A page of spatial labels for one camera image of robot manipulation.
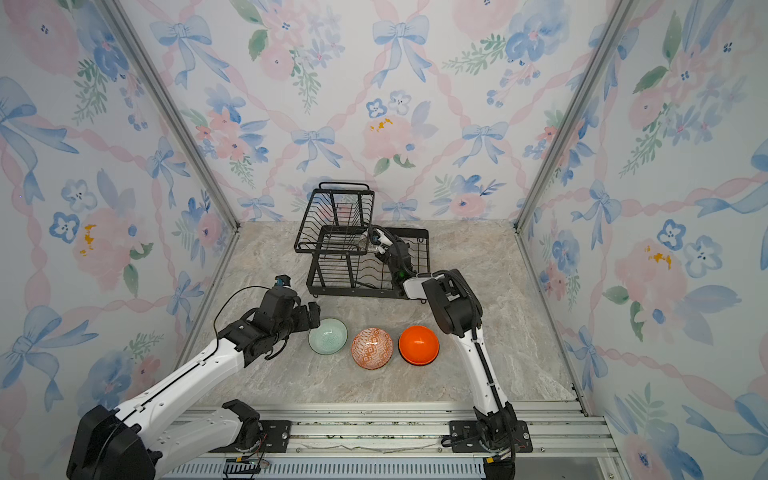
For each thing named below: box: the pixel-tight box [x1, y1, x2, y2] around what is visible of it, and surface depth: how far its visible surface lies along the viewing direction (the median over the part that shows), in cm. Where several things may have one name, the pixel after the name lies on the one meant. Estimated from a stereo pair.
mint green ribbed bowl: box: [308, 318, 348, 355], surface depth 89 cm
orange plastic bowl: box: [398, 325, 441, 366], surface depth 86 cm
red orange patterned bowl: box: [351, 327, 393, 370], surface depth 87 cm
